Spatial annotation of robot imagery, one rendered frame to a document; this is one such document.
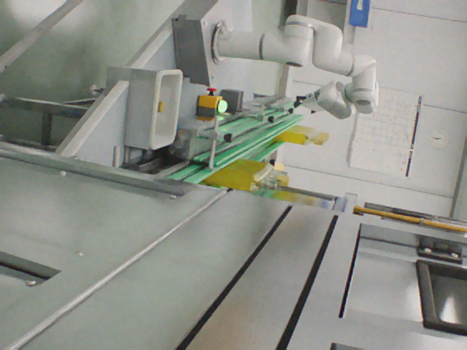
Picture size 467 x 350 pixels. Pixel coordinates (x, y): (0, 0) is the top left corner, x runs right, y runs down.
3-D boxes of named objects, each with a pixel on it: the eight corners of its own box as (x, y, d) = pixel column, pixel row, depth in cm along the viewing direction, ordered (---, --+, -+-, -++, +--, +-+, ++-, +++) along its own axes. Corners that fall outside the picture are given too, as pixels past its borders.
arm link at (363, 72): (353, 78, 174) (388, 88, 179) (353, 42, 177) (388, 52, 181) (333, 89, 187) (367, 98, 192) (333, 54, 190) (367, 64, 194)
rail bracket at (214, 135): (187, 167, 169) (226, 174, 166) (193, 112, 165) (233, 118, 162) (190, 165, 172) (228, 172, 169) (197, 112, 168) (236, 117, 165)
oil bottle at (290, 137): (268, 138, 284) (322, 148, 277) (269, 128, 283) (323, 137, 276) (270, 137, 289) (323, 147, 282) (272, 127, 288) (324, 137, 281)
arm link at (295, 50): (257, 59, 173) (305, 64, 168) (263, 21, 173) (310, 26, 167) (264, 66, 182) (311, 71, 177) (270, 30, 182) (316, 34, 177)
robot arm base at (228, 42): (208, 32, 172) (254, 35, 167) (222, 11, 179) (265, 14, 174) (216, 67, 183) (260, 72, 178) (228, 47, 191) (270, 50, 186)
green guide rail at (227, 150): (193, 161, 173) (217, 165, 171) (193, 157, 173) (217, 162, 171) (291, 114, 338) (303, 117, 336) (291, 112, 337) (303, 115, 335)
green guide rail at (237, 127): (195, 137, 171) (219, 142, 169) (195, 134, 171) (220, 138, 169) (293, 102, 336) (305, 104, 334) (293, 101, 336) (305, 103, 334)
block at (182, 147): (166, 157, 170) (188, 161, 169) (169, 127, 168) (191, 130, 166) (171, 155, 174) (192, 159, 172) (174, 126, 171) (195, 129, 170)
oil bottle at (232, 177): (194, 181, 180) (258, 193, 175) (197, 164, 179) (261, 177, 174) (200, 177, 186) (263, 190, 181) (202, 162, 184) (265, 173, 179)
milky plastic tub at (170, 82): (124, 146, 153) (151, 151, 151) (133, 67, 148) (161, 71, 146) (149, 137, 169) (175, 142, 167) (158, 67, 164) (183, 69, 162)
